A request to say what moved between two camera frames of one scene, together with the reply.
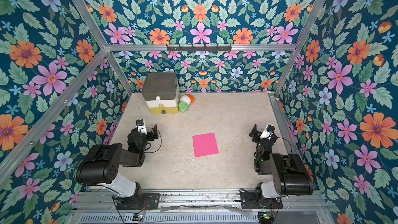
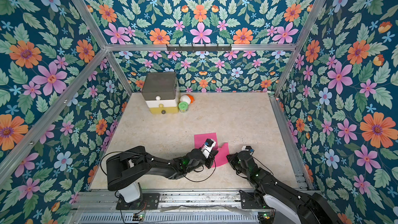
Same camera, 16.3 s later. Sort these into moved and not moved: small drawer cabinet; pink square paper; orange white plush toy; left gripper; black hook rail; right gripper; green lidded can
Moved: right gripper; pink square paper; left gripper
Not moved: small drawer cabinet; orange white plush toy; black hook rail; green lidded can
